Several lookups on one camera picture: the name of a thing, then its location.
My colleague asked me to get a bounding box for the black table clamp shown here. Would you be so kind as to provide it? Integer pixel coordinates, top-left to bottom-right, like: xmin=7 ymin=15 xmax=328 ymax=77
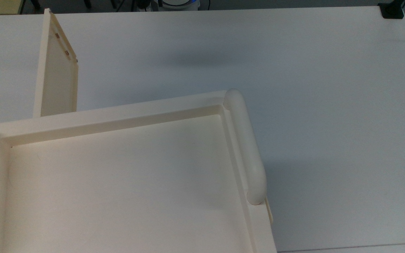
xmin=378 ymin=0 xmax=405 ymax=19

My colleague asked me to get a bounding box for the rounded cream cabinet rail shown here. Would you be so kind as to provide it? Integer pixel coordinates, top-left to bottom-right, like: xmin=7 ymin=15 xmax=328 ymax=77
xmin=223 ymin=89 xmax=267 ymax=206

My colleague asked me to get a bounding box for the cream cabinet door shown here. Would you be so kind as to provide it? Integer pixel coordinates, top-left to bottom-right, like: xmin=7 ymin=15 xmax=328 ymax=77
xmin=33 ymin=8 xmax=79 ymax=118

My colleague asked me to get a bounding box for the cream plastic tray with handles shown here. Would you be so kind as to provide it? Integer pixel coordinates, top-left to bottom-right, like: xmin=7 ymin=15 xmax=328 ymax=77
xmin=0 ymin=89 xmax=277 ymax=253

